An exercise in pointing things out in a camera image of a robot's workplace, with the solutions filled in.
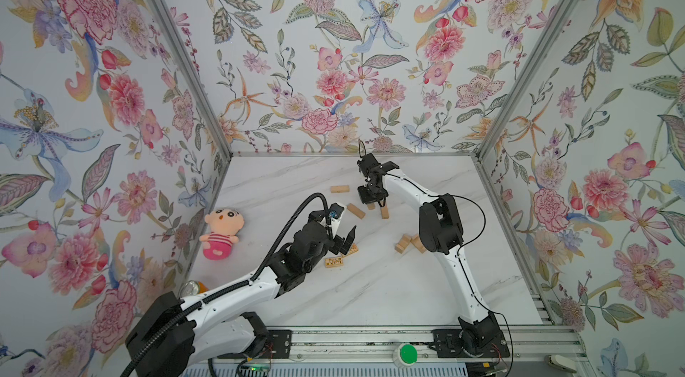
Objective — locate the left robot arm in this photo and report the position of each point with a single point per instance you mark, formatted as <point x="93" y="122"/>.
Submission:
<point x="176" y="333"/>

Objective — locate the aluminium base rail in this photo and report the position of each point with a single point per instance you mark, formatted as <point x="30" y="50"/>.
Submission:
<point x="376" y="343"/>

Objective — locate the orange drink can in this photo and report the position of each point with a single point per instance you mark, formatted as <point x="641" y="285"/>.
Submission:
<point x="192" y="288"/>

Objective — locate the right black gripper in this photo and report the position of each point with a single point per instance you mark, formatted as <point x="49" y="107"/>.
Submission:
<point x="365" y="198"/>

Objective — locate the green round button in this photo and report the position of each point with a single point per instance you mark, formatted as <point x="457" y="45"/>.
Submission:
<point x="405" y="355"/>

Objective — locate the printed wood block lower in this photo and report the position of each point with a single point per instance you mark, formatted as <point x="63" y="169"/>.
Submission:
<point x="334" y="262"/>

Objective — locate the pink plush doll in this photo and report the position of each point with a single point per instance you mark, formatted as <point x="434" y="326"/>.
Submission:
<point x="224" y="225"/>

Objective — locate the wood arch block right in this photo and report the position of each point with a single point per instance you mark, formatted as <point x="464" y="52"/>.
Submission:
<point x="417" y="243"/>

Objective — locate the wood arch block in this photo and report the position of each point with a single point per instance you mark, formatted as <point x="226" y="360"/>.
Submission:
<point x="402" y="244"/>
<point x="417" y="243"/>

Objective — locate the wood arch block left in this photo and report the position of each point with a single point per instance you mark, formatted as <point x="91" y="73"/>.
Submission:
<point x="402" y="244"/>

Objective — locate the printed wood block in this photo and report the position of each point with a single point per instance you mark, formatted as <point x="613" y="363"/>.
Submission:
<point x="354" y="249"/>
<point x="334" y="262"/>

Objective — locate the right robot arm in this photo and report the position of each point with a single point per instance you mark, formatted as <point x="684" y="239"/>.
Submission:
<point x="441" y="232"/>

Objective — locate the printed wood block upper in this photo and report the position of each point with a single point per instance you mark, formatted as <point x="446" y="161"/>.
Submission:
<point x="354" y="249"/>

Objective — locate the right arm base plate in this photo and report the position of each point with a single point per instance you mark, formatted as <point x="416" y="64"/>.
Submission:
<point x="455" y="343"/>

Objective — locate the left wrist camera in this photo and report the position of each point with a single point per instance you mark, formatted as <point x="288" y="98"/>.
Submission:
<point x="333" y="219"/>

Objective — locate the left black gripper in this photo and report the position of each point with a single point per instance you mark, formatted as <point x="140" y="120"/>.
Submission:
<point x="339" y="247"/>

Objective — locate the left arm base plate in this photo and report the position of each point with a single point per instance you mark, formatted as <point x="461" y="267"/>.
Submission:
<point x="276" y="344"/>

